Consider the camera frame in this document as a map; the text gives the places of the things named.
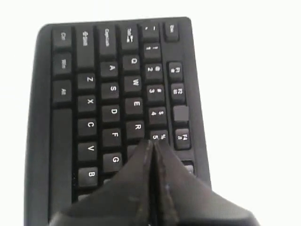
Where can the black acer keyboard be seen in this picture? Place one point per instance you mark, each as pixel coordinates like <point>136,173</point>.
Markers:
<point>98,89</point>

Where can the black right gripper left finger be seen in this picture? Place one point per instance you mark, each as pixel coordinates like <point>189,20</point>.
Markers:
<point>123,201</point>

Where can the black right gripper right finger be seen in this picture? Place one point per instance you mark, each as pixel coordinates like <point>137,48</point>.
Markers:
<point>186,200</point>

